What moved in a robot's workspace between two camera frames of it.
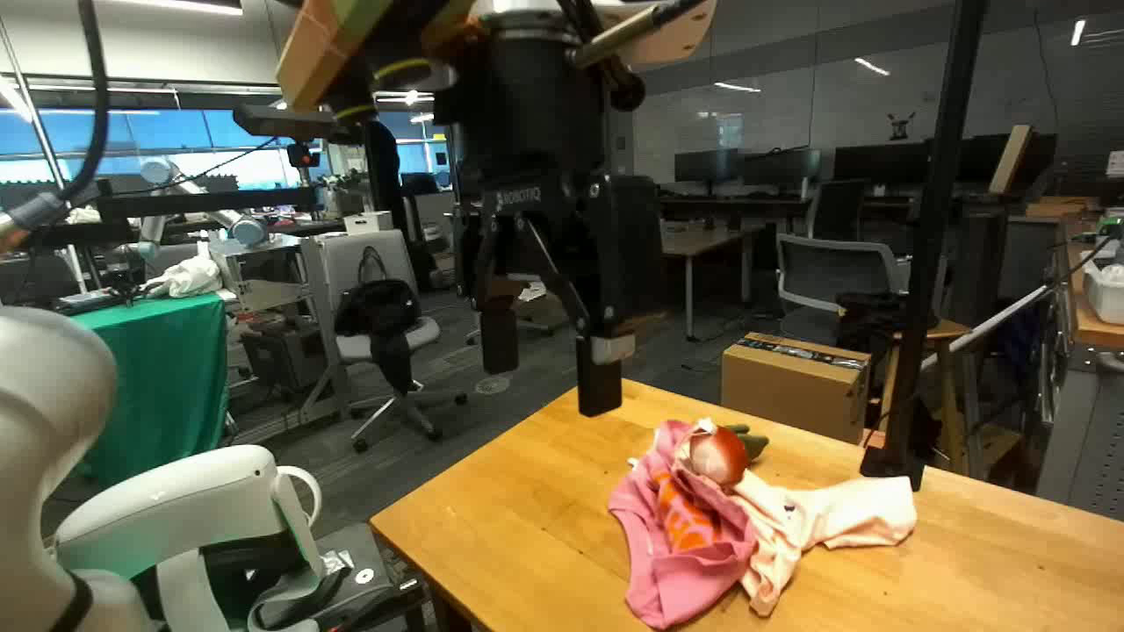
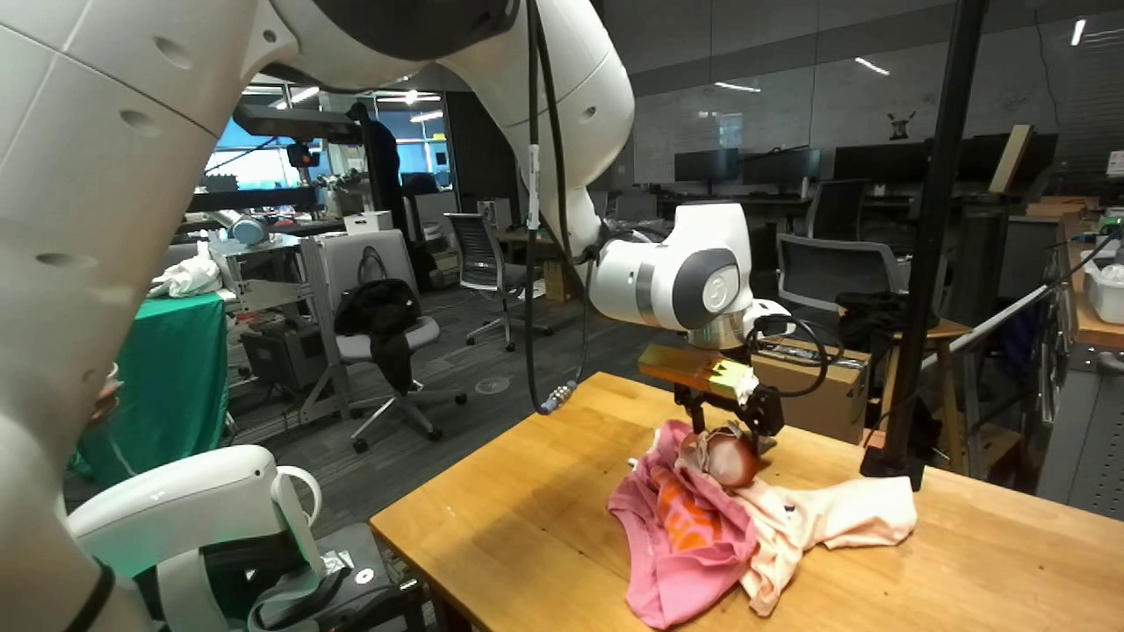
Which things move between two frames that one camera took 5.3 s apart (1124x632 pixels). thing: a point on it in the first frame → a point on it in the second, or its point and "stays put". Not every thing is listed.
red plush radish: [721, 452] stays put
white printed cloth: [791, 519] stays put
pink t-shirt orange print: [684, 534] stays put
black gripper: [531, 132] → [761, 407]
